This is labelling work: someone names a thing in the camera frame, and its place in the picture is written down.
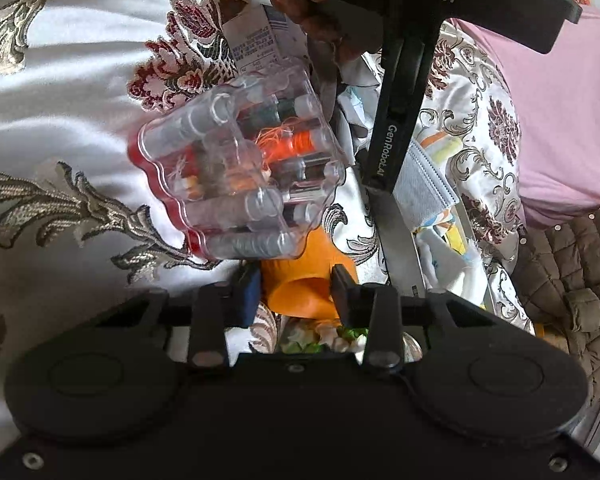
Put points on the grey elastic band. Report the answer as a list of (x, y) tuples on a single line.
[(425, 180)]

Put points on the brown quilted jacket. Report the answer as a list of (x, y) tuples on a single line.
[(580, 270)]

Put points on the small white carton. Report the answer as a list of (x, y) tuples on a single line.
[(260, 35)]

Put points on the floral satin bedspread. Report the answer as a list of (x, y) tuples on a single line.
[(55, 85)]

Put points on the clear box of thread spools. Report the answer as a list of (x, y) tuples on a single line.
[(220, 170)]

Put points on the colourful patterned cloth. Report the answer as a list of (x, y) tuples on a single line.
[(450, 250)]

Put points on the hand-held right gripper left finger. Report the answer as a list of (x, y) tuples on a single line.
[(245, 295)]

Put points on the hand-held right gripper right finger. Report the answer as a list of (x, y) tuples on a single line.
[(342, 295)]

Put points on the orange blue striped sock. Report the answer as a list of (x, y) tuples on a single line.
[(442, 145)]

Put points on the pink cloth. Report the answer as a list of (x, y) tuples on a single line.
[(555, 120)]

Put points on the white cloth with blue print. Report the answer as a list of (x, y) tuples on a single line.
[(352, 105)]

